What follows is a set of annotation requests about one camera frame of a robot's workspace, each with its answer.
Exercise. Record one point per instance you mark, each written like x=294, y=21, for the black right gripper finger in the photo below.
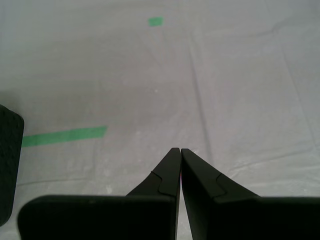
x=250, y=220
x=100, y=217

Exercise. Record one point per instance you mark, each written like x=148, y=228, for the black perforated plastic basket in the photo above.
x=8, y=165

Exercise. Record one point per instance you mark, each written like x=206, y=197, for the long green tape line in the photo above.
x=65, y=136

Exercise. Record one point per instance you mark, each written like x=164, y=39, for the white plastic table cover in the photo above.
x=250, y=75

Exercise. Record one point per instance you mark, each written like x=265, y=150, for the small green tape mark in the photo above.
x=156, y=21

